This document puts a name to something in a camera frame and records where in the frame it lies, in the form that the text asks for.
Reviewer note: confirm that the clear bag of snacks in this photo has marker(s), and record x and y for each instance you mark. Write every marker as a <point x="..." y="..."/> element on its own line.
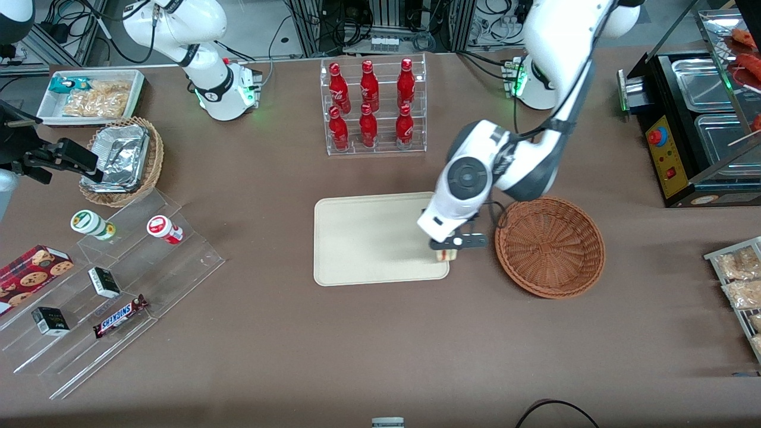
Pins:
<point x="737" y="264"/>
<point x="743" y="294"/>
<point x="757" y="345"/>
<point x="756" y="322"/>

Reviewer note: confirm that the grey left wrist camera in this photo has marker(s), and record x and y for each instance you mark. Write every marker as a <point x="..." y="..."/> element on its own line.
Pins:
<point x="469" y="241"/>

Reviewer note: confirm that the black hot food display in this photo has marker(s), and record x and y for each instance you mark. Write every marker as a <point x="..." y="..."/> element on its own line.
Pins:
<point x="666" y="154"/>

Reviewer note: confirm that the clear bag of chips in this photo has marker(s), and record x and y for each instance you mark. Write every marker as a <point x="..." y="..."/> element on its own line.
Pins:
<point x="98" y="100"/>

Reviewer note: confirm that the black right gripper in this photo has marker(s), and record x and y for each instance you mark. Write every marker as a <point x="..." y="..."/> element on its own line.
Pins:
<point x="37" y="159"/>

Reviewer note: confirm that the white rectangular plastic bin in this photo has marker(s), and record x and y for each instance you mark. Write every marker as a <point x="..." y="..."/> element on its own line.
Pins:
<point x="50" y="110"/>

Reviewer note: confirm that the tray of packaged snacks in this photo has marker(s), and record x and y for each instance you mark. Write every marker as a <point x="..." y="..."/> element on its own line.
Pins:
<point x="713" y="257"/>

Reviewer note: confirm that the red tartan cookie box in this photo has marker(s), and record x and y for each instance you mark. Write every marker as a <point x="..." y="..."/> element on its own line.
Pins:
<point x="32" y="273"/>

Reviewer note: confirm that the Snickers chocolate bar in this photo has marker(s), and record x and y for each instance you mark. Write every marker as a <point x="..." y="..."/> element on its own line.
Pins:
<point x="119" y="317"/>

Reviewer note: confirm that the stainless steel food pan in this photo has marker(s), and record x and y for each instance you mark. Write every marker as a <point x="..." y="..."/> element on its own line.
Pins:
<point x="719" y="139"/>
<point x="701" y="83"/>

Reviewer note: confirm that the clear acrylic stepped shelf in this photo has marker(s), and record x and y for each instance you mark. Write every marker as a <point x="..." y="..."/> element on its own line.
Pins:
<point x="166" y="279"/>

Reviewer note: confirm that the red lid white cup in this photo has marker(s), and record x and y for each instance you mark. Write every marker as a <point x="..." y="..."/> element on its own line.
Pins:
<point x="162" y="228"/>

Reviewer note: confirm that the triangular sandwich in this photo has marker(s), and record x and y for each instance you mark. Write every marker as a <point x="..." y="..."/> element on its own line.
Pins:
<point x="446" y="255"/>

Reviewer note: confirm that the white power strip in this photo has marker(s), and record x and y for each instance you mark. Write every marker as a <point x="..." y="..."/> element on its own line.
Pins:
<point x="384" y="43"/>

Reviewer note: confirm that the clear acrylic bottle rack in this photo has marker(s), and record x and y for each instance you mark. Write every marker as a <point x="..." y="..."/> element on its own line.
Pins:
<point x="383" y="89"/>

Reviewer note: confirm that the small grey device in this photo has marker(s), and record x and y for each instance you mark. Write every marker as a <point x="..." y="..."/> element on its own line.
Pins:
<point x="387" y="422"/>

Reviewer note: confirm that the green lid white cup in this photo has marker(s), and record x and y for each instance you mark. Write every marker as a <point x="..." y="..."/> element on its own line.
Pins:
<point x="89" y="223"/>

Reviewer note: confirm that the red cola bottle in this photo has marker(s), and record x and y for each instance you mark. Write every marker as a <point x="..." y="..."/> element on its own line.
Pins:
<point x="406" y="86"/>
<point x="368" y="129"/>
<point x="369" y="88"/>
<point x="405" y="129"/>
<point x="339" y="132"/>
<point x="339" y="89"/>

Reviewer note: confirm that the beige plastic tray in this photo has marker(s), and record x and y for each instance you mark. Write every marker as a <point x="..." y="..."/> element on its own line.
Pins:
<point x="357" y="238"/>

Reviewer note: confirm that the teal snack packet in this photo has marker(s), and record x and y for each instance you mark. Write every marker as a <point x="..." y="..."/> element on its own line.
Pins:
<point x="62" y="84"/>

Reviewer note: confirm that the light tan wicker basket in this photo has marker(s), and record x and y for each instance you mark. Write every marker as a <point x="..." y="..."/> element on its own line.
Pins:
<point x="156" y="160"/>

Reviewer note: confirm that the aluminium frame rack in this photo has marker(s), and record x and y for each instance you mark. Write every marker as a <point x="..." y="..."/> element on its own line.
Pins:
<point x="309" y="27"/>

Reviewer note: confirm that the small black carton box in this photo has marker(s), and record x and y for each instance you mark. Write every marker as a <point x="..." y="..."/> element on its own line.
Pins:
<point x="104" y="283"/>
<point x="50" y="321"/>

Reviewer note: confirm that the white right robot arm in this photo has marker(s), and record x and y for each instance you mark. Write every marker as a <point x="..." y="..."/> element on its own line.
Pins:
<point x="178" y="24"/>

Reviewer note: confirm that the brown round wicker basket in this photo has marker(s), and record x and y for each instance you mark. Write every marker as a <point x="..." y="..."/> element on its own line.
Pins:
<point x="553" y="249"/>

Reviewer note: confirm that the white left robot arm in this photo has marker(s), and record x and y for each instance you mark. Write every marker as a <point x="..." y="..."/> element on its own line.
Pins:
<point x="559" y="47"/>

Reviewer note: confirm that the silver foil container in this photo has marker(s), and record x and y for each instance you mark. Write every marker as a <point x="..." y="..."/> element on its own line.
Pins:
<point x="122" y="154"/>

